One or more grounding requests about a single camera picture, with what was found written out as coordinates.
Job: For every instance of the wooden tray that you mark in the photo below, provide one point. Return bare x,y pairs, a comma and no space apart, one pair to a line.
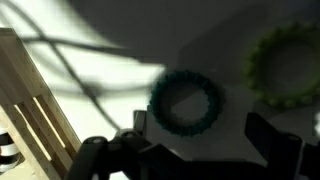
36,110

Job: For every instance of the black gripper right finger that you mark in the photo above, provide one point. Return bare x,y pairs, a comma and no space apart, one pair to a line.
280,153

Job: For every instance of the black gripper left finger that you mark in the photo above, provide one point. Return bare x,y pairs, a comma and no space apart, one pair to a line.
133,156

